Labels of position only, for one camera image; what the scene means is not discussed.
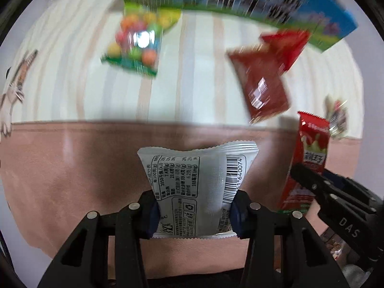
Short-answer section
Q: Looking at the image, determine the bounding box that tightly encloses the red chicken snack packet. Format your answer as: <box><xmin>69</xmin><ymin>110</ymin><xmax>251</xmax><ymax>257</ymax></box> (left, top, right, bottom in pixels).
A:
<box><xmin>279</xmin><ymin>111</ymin><xmax>330</xmax><ymax>213</ymax></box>

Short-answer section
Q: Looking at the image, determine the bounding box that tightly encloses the small white red candy packet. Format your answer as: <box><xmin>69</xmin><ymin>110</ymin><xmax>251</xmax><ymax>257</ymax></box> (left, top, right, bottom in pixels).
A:
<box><xmin>325</xmin><ymin>95</ymin><xmax>348</xmax><ymax>139</ymax></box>

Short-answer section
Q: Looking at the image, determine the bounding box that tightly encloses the white snack packet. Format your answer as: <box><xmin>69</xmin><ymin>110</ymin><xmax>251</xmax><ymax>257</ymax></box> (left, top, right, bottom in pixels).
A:
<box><xmin>137</xmin><ymin>140</ymin><xmax>259</xmax><ymax>239</ymax></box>

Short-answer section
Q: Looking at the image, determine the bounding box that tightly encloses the dark red sauce packet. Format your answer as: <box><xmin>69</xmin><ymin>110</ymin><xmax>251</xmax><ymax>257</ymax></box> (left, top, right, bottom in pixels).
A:
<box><xmin>227</xmin><ymin>45</ymin><xmax>290</xmax><ymax>124</ymax></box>

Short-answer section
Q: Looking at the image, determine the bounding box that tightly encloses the bright red snack packet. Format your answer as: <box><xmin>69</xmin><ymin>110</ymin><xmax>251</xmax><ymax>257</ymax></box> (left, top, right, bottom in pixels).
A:
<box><xmin>260</xmin><ymin>29</ymin><xmax>311</xmax><ymax>72</ymax></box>

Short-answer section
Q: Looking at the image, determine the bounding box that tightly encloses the colourful candy ball bag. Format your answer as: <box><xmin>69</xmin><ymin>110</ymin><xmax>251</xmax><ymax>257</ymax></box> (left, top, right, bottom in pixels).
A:
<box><xmin>101</xmin><ymin>3</ymin><xmax>181</xmax><ymax>77</ymax></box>

